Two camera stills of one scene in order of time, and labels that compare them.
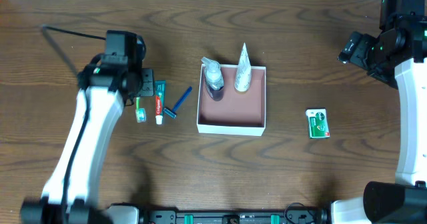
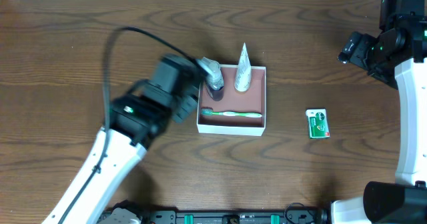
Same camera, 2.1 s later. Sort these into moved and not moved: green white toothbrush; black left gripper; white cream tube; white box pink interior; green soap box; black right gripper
Moved: black left gripper; green white toothbrush
Not moved: white cream tube; white box pink interior; black right gripper; green soap box
